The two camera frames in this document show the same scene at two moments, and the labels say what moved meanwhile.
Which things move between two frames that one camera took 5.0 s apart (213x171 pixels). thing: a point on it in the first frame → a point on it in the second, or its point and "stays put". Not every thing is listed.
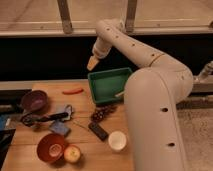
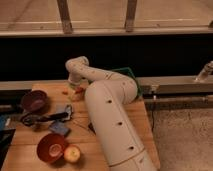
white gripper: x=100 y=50 → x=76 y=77
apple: x=72 y=154 stays put
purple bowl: x=34 y=101 stays put
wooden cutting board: x=66 y=131 stays put
